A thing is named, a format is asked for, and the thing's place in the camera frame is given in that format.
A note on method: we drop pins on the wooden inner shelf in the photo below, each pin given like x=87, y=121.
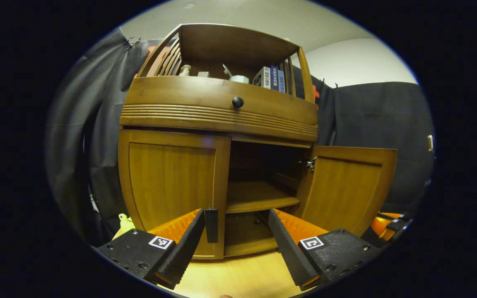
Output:
x=259, y=196

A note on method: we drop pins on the ribbed wooden drawer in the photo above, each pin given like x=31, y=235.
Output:
x=172, y=99

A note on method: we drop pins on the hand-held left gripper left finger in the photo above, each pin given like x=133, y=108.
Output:
x=189, y=244

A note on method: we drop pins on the yellow-green toy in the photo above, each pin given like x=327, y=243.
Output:
x=124, y=223

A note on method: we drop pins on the black round drawer knob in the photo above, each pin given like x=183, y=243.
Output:
x=238, y=102

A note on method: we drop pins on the small white box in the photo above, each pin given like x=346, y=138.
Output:
x=203, y=74

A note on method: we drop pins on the light blue book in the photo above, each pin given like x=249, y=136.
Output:
x=282, y=81

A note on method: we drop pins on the white toothbrush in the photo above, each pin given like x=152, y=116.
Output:
x=227, y=70

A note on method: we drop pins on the black backdrop cloth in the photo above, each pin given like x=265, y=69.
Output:
x=73, y=145

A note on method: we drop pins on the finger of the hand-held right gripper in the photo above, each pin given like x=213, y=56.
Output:
x=381, y=231
x=404, y=219

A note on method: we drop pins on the small white wall plate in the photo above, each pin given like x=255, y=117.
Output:
x=430, y=142

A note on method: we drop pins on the cream pump bottle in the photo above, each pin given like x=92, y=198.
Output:
x=185, y=70

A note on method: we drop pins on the white book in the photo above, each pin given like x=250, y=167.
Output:
x=262, y=78

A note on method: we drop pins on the dark blue book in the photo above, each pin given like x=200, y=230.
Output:
x=275, y=78

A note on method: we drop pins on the wooden double-door shoe cabinet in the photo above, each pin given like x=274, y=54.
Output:
x=238, y=41

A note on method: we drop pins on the metal door hinge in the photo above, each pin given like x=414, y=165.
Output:
x=309, y=163

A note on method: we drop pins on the pale green cup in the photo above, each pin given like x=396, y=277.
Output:
x=239, y=79

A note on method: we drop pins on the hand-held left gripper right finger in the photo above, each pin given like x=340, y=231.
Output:
x=288, y=252

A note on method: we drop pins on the wooden cabinet door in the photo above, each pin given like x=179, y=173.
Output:
x=172, y=178
x=346, y=190

